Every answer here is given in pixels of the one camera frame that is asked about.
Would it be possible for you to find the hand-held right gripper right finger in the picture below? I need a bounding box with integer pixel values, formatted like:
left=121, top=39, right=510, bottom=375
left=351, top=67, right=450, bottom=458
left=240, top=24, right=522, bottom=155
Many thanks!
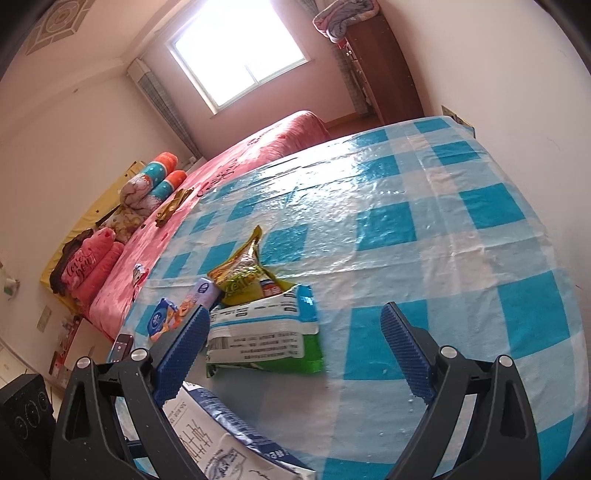
left=379, top=301, right=542, bottom=480

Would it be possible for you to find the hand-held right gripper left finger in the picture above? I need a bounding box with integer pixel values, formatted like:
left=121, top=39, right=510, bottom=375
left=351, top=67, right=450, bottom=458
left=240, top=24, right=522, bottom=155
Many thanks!
left=50, top=305, right=212, bottom=480

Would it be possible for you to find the blue orange tissue packet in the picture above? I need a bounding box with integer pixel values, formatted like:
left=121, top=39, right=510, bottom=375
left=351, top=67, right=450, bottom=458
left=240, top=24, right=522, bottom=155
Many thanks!
left=148, top=298, right=204, bottom=343

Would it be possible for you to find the white green food packet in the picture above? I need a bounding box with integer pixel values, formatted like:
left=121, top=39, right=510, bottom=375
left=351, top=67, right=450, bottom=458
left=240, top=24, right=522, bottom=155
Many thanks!
left=204, top=284, right=325, bottom=377

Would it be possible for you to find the yellow green snack packet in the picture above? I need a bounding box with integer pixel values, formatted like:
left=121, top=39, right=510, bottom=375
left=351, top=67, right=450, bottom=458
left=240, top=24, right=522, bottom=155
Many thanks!
left=208, top=225, right=296, bottom=308

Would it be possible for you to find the black smartphone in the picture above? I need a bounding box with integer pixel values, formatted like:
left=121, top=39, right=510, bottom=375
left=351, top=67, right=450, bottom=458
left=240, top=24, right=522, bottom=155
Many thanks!
left=108, top=333, right=136, bottom=364

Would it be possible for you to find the white purple tissue pack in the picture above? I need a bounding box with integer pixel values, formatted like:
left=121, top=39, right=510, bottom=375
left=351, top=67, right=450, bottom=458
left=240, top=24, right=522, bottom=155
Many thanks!
left=190, top=276, right=221, bottom=311

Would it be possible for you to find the white blue milk powder bag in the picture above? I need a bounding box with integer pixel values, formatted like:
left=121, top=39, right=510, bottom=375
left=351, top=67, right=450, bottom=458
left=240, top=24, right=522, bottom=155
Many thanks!
left=159, top=382, right=319, bottom=480

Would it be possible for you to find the colourful cardboard box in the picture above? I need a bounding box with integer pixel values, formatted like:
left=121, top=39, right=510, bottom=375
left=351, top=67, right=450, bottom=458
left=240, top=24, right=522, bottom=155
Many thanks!
left=49, top=315, right=93, bottom=385

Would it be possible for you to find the blue white checkered tablecloth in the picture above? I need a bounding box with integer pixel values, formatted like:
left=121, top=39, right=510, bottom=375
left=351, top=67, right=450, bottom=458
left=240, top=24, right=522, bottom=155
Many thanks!
left=108, top=115, right=578, bottom=480

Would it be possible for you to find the pink lettered pillow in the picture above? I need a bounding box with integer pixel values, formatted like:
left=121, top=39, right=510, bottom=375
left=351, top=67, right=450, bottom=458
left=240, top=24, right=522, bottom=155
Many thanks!
left=59, top=228, right=117, bottom=297

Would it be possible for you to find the brown floral pillow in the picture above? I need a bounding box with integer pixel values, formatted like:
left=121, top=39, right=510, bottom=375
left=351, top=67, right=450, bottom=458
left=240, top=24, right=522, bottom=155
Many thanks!
left=98, top=207, right=145, bottom=244

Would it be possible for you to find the gold cloth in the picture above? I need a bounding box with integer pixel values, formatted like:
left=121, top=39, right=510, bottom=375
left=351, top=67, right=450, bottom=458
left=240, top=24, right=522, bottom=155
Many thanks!
left=154, top=188, right=193, bottom=228

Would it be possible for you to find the dark brown pillow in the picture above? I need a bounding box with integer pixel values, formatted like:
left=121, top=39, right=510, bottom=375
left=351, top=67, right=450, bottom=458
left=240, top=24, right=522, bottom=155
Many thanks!
left=48, top=230, right=94, bottom=289

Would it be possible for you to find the white floral rolled quilt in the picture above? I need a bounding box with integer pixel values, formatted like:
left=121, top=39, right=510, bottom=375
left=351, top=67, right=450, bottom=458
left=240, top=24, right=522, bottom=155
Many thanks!
left=119, top=176, right=161, bottom=216

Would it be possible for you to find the teal orange bolster pillow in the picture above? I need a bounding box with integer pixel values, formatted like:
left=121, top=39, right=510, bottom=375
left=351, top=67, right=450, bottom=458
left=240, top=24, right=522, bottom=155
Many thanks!
left=140, top=154, right=179, bottom=186
left=154, top=170, right=188, bottom=202

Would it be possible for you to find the bed with pink blanket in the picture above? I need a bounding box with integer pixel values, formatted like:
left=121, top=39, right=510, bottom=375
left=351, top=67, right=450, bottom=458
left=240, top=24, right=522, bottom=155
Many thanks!
left=88, top=110, right=333, bottom=343

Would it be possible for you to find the brown wooden cabinet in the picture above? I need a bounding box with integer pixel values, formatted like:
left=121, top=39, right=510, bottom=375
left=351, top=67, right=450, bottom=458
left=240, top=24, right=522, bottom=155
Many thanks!
left=343, top=13, right=426, bottom=126

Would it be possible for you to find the window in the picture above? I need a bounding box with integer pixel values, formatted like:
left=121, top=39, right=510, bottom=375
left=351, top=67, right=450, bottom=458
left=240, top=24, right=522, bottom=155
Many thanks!
left=167, top=0, right=308, bottom=117

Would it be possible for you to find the folded blankets stack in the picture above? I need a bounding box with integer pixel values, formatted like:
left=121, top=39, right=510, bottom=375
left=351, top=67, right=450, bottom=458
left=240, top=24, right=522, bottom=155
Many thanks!
left=313, top=0, right=380, bottom=43

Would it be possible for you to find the beige wall socket strip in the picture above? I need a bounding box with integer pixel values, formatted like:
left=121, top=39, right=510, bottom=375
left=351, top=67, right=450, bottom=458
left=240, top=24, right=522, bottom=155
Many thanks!
left=441, top=104, right=477, bottom=139

